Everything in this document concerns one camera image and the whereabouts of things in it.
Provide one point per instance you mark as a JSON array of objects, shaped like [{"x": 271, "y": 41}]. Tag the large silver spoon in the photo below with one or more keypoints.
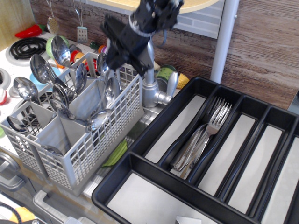
[
  {"x": 61, "y": 52},
  {"x": 43, "y": 72}
]

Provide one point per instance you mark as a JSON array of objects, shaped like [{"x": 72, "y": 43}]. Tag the silver fork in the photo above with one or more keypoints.
[{"x": 117, "y": 71}]

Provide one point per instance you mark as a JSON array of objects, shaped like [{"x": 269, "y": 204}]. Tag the green toy can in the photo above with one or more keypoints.
[{"x": 165, "y": 72}]

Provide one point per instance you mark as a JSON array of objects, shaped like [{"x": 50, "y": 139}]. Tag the silver faucet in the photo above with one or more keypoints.
[{"x": 151, "y": 95}]

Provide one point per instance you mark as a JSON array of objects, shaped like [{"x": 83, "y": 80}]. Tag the grey plastic cutlery basket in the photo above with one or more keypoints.
[{"x": 60, "y": 150}]

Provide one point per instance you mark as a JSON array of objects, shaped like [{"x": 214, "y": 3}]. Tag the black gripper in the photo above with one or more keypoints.
[{"x": 126, "y": 46}]

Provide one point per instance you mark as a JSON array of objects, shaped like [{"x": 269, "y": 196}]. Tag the silver spoon right compartment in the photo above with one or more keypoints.
[{"x": 112, "y": 91}]

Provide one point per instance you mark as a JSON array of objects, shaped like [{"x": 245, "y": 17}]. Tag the hanging small spatula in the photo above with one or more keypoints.
[{"x": 82, "y": 32}]

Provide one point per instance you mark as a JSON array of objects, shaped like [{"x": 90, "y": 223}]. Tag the black stove burner coil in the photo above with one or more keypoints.
[{"x": 27, "y": 47}]

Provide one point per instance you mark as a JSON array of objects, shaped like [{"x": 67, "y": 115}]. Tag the stack of forks in tray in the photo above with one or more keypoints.
[{"x": 191, "y": 151}]

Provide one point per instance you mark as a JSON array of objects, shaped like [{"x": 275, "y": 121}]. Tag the silver spoon centre upright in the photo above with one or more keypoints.
[{"x": 80, "y": 78}]

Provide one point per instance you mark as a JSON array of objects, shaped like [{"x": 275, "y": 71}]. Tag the silver spoon far left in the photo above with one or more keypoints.
[{"x": 26, "y": 90}]

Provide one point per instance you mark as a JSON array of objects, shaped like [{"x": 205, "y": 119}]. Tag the silver spoon front low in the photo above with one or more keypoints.
[{"x": 96, "y": 121}]

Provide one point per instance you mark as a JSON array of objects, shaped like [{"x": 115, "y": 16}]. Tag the wooden round shelf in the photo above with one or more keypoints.
[{"x": 188, "y": 6}]

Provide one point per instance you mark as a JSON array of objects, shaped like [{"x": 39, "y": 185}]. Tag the large silver spoon top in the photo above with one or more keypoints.
[{"x": 61, "y": 52}]

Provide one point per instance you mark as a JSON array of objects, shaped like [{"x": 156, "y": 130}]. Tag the silver spoon lower left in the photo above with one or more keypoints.
[{"x": 17, "y": 125}]

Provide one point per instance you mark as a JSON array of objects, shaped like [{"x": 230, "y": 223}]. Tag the green toy leaf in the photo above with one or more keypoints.
[{"x": 116, "y": 154}]

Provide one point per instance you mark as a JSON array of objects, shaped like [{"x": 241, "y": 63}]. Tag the silver spoon middle basket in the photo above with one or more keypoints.
[{"x": 60, "y": 94}]

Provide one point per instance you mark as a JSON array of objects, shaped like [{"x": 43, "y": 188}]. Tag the red toy pepper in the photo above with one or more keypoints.
[{"x": 32, "y": 31}]

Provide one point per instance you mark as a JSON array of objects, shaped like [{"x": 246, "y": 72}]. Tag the slotted silver spoon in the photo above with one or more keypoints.
[{"x": 61, "y": 110}]

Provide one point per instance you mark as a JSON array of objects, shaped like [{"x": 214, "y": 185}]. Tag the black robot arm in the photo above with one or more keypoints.
[{"x": 152, "y": 16}]

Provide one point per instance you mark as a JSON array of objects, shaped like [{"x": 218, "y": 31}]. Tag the green toy bowl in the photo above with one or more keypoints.
[{"x": 48, "y": 45}]

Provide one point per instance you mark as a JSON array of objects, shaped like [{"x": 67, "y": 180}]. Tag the black cutlery tray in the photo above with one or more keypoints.
[{"x": 248, "y": 173}]

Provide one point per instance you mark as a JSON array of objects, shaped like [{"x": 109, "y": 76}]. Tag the large silver spoon left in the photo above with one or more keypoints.
[{"x": 43, "y": 72}]

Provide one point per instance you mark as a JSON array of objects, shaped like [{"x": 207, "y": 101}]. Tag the hanging slotted spoon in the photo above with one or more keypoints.
[{"x": 52, "y": 24}]

